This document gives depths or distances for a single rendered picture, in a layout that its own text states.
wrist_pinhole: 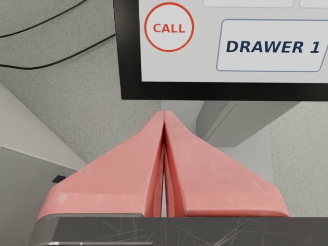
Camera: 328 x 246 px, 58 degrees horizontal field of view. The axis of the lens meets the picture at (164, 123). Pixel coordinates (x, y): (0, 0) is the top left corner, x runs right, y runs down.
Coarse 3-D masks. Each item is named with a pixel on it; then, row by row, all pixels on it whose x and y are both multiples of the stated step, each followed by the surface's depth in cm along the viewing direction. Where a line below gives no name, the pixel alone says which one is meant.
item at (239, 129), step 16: (176, 112) 124; (192, 112) 124; (208, 112) 89; (224, 112) 71; (240, 112) 71; (256, 112) 70; (272, 112) 70; (192, 128) 122; (208, 128) 90; (224, 128) 87; (240, 128) 87; (256, 128) 87; (224, 144) 114; (240, 144) 121; (256, 144) 121; (240, 160) 119; (256, 160) 120; (272, 176) 119
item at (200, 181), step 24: (168, 120) 11; (168, 144) 9; (192, 144) 8; (168, 168) 11; (192, 168) 7; (216, 168) 7; (240, 168) 7; (168, 192) 11; (192, 192) 5; (216, 192) 5; (240, 192) 5; (264, 192) 5; (168, 216) 10; (192, 216) 5; (216, 216) 5; (240, 216) 5; (264, 216) 5; (288, 216) 5
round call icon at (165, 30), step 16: (144, 0) 23; (160, 0) 23; (176, 0) 23; (192, 0) 23; (144, 16) 24; (160, 16) 24; (176, 16) 24; (192, 16) 24; (144, 32) 24; (160, 32) 24; (176, 32) 24; (192, 32) 24; (144, 48) 25; (160, 48) 25; (176, 48) 25; (192, 48) 25
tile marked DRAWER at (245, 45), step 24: (240, 24) 24; (264, 24) 24; (288, 24) 24; (312, 24) 24; (240, 48) 25; (264, 48) 25; (288, 48) 25; (312, 48) 25; (264, 72) 27; (288, 72) 27; (312, 72) 27
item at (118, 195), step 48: (144, 144) 8; (48, 192) 6; (96, 192) 6; (144, 192) 6; (48, 240) 5; (96, 240) 5; (144, 240) 5; (192, 240) 5; (240, 240) 5; (288, 240) 5
